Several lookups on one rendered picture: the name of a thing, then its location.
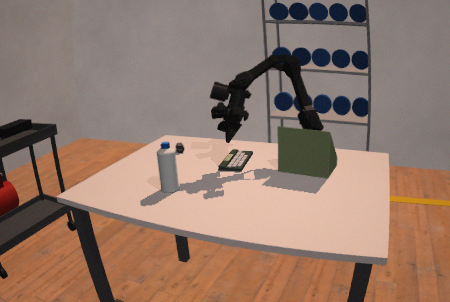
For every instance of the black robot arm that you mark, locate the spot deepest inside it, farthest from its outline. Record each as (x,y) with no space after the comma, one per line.
(308,115)

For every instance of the grey bottle with blue cap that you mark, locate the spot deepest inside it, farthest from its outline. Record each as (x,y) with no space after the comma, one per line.
(166,157)

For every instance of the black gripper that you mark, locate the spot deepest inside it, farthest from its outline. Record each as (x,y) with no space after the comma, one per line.
(232,125)

